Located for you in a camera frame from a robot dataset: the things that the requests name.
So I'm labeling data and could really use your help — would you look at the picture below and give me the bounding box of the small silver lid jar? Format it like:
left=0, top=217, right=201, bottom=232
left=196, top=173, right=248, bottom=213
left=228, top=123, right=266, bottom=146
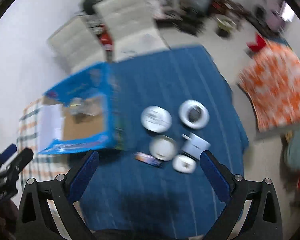
left=149, top=135, right=178, bottom=161

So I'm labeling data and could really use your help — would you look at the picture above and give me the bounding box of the white jar with black lid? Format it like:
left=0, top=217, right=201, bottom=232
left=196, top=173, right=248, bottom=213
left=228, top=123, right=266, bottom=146
left=179, top=100, right=210, bottom=129

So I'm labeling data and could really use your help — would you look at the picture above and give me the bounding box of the silver round tin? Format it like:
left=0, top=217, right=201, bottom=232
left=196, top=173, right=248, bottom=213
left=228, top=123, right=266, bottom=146
left=68, top=98, right=86, bottom=115

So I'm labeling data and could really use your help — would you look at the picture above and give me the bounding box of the small white rounded case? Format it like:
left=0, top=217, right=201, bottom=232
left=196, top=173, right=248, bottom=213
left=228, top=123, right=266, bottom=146
left=172, top=154, right=197, bottom=174

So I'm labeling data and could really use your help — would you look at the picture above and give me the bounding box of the black weight bench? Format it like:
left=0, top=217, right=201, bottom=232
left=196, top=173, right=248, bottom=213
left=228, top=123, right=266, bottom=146
left=153, top=0, right=212, bottom=36

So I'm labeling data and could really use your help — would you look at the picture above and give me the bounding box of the blue cardboard box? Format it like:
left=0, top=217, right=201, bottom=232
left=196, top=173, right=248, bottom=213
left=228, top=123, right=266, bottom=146
left=38, top=62, right=123, bottom=154

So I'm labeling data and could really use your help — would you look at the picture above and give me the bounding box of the grey square box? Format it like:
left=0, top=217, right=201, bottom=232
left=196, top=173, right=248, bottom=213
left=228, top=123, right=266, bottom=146
left=181, top=133, right=211, bottom=160

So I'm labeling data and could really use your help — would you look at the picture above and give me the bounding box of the orange floral cushion chair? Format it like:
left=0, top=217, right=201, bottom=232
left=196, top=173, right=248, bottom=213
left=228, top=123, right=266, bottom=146
left=238, top=41, right=300, bottom=132

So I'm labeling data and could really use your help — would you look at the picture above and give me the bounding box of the white jar with logo lid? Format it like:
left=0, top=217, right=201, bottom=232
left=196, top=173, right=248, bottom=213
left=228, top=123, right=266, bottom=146
left=141, top=106, right=172, bottom=133

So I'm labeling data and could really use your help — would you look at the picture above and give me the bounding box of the right white padded chair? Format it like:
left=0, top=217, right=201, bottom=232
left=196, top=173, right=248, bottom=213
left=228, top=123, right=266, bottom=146
left=92, top=0, right=170, bottom=62

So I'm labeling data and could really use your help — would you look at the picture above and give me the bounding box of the waste bin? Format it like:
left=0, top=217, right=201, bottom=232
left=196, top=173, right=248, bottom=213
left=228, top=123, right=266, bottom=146
left=215, top=14, right=237, bottom=38

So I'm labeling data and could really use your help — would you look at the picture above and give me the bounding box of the small colourful tube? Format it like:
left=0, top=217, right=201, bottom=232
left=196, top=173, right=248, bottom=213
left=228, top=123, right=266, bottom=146
left=135, top=152, right=162, bottom=167

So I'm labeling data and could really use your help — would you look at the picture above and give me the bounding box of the plaid and blue tablecloth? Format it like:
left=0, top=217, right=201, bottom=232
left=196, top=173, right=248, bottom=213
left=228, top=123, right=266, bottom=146
left=18, top=45, right=249, bottom=239

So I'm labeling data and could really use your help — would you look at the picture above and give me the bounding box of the left white padded chair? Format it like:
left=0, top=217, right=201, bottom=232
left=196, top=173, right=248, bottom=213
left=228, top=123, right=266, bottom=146
left=47, top=16, right=106, bottom=74

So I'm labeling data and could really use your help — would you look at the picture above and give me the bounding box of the white padded chair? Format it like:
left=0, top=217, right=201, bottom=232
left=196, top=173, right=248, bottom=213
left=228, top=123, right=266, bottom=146
left=47, top=16, right=106, bottom=74
left=92, top=0, right=170, bottom=62

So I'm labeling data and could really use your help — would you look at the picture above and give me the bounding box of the red cloth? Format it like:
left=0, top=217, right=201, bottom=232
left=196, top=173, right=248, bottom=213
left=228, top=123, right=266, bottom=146
left=247, top=33, right=267, bottom=53

